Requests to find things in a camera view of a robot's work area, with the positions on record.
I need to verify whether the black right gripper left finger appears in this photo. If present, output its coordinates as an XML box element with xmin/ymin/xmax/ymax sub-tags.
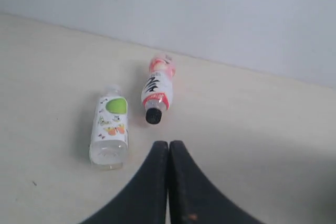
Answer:
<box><xmin>83</xmin><ymin>141</ymin><xmax>169</xmax><ymax>224</ymax></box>

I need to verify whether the butterfly label clear bottle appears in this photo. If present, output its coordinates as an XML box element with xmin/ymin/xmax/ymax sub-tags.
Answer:
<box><xmin>89</xmin><ymin>85</ymin><xmax>129</xmax><ymax>170</ymax></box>

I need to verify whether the peach label bottle black cap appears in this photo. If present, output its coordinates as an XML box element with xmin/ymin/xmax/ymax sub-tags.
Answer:
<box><xmin>141</xmin><ymin>54</ymin><xmax>175</xmax><ymax>125</ymax></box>

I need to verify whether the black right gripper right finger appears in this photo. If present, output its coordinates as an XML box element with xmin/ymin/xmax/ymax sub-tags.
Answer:
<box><xmin>168</xmin><ymin>141</ymin><xmax>260</xmax><ymax>224</ymax></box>

